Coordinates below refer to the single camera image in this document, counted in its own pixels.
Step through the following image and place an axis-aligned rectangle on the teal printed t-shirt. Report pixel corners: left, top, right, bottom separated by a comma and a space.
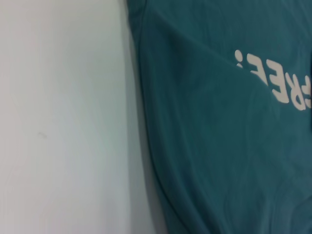
126, 0, 312, 234

